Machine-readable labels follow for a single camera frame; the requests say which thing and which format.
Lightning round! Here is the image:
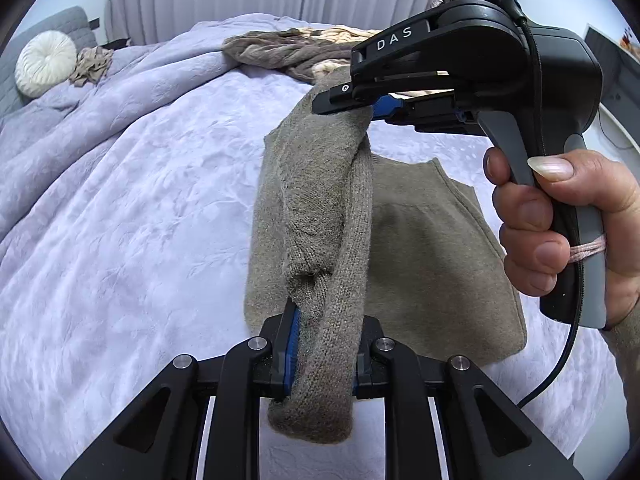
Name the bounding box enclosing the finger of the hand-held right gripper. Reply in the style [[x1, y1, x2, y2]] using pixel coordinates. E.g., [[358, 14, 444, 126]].
[[370, 92, 473, 133], [312, 12, 451, 116]]

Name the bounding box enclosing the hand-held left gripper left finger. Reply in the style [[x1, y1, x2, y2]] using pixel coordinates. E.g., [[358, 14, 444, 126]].
[[60, 302, 302, 480]]

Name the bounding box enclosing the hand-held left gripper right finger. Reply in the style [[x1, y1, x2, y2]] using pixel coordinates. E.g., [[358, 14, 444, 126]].
[[352, 316, 586, 480]]

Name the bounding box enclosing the brown knitted sweater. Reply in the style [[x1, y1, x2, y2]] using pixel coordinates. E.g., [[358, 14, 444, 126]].
[[243, 65, 528, 445]]

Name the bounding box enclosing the person's right forearm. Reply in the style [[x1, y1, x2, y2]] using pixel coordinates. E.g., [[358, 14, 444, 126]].
[[602, 305, 640, 411]]

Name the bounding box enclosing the person's right hand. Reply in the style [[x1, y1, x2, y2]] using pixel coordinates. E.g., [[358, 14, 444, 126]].
[[484, 147, 640, 328]]

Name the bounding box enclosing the dark flat screen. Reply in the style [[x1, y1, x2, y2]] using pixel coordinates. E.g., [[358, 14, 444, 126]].
[[582, 24, 640, 111]]

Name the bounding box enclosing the dark brown knitted garment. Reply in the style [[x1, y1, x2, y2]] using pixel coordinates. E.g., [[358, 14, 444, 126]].
[[222, 30, 361, 83]]

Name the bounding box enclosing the lilac fluffy blanket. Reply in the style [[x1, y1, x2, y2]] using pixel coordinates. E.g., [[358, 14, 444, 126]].
[[0, 15, 631, 480]]

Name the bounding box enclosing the crumpled beige cloth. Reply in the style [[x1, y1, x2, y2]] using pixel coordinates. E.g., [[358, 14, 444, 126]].
[[69, 46, 115, 86]]

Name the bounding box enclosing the grey quilted headboard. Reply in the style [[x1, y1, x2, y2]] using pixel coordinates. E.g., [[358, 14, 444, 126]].
[[0, 6, 98, 121]]

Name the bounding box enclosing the round cream pillow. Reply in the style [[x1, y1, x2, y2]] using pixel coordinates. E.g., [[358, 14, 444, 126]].
[[15, 30, 78, 99]]

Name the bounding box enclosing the pink hair tie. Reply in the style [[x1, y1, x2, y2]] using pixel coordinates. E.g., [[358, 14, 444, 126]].
[[567, 237, 608, 263]]

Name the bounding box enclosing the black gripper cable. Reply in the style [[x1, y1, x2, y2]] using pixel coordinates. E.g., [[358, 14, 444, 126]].
[[500, 0, 583, 408]]

